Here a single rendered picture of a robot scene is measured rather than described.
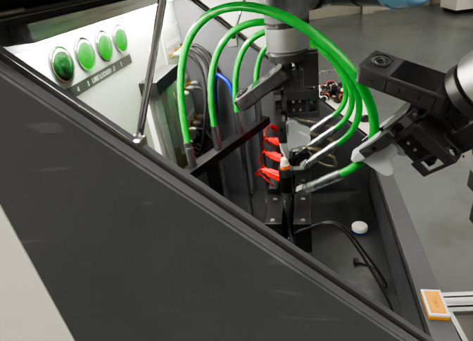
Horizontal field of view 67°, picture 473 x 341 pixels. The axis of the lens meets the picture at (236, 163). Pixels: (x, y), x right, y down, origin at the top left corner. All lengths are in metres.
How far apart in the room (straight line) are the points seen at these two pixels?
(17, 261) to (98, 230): 0.15
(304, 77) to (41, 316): 0.57
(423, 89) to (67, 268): 0.49
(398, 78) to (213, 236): 0.28
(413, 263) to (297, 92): 0.38
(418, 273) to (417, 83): 0.39
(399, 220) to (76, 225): 0.64
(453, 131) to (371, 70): 0.12
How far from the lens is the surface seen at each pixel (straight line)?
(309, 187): 0.64
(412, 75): 0.48
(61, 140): 0.41
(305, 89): 0.65
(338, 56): 0.54
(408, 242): 0.80
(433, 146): 0.48
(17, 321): 0.70
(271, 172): 0.78
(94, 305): 0.58
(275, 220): 0.78
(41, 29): 0.50
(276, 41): 0.63
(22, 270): 0.59
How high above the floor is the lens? 1.47
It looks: 29 degrees down
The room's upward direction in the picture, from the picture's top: 9 degrees counter-clockwise
